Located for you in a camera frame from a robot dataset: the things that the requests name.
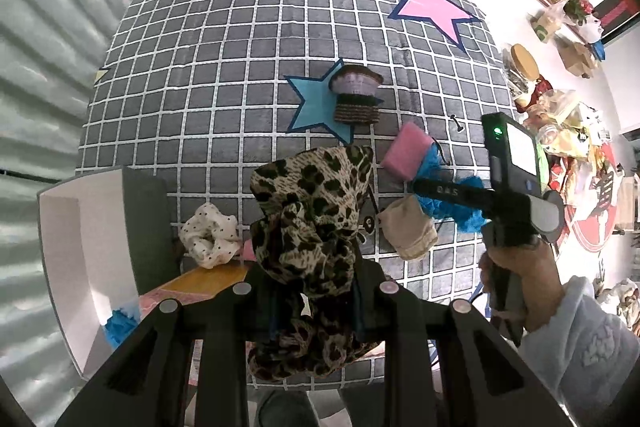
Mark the grey checked rug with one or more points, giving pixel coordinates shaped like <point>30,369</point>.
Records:
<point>250,57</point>

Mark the beige sock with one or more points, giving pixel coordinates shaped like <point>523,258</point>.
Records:
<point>407,227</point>

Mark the white dotted scrunchie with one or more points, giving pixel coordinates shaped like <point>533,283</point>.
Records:
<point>210,234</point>

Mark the person's leg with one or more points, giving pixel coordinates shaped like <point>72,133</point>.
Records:
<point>285,409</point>

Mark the red round mat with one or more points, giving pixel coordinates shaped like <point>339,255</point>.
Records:
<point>595,222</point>

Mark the person's right forearm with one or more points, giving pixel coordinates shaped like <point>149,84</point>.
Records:
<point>585,357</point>

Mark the person's right hand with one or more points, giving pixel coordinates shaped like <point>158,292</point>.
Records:
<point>530,277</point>

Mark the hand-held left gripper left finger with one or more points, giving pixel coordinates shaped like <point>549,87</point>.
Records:
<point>252,307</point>

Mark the purple brown knitted item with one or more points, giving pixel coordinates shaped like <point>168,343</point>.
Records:
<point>356,94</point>

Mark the grey fabric storage box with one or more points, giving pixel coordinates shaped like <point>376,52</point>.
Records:
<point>95,232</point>

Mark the small black hook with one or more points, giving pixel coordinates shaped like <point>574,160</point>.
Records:
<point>456,123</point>

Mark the orange pink booklet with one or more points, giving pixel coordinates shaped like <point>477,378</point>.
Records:
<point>200,284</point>

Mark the leopard print scrunchie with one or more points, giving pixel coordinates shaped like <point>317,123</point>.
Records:
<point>310,227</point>

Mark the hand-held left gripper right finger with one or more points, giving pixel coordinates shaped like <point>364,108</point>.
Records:
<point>372,307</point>

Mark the red flowering potted plant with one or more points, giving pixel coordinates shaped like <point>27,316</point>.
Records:
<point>579,9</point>

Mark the jar with wooden lid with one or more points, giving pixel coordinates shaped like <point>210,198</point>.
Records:
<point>525,62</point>

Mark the pale green curtain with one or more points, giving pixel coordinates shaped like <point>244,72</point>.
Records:
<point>45,82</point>

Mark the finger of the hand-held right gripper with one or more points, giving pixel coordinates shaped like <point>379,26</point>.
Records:
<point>450,193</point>

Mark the pink sponge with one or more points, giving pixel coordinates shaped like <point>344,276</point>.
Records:
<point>406,151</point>

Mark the blue fluffy cloth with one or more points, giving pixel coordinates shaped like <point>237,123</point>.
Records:
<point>470,217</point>
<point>120,324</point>

